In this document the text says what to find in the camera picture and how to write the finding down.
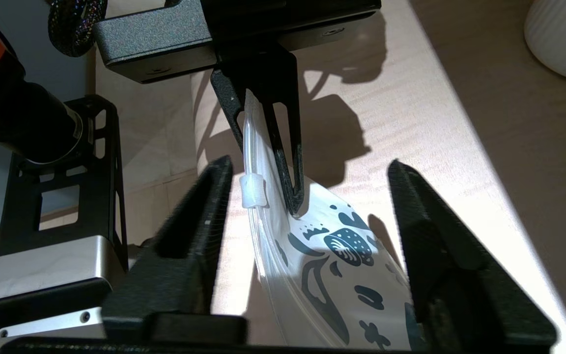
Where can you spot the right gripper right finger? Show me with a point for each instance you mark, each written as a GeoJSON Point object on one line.
{"type": "Point", "coordinates": [460, 295]}

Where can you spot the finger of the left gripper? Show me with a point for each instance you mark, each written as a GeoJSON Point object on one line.
{"type": "Point", "coordinates": [295, 187]}

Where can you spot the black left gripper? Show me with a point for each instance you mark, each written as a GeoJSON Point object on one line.
{"type": "Point", "coordinates": [175, 34]}

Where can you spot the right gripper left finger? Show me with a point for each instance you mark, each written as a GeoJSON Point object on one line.
{"type": "Point", "coordinates": [175, 285]}

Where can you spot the white blue-patterned zip pouch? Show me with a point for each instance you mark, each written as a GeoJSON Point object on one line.
{"type": "Point", "coordinates": [312, 275]}

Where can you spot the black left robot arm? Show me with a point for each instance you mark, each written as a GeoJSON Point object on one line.
{"type": "Point", "coordinates": [27, 123]}

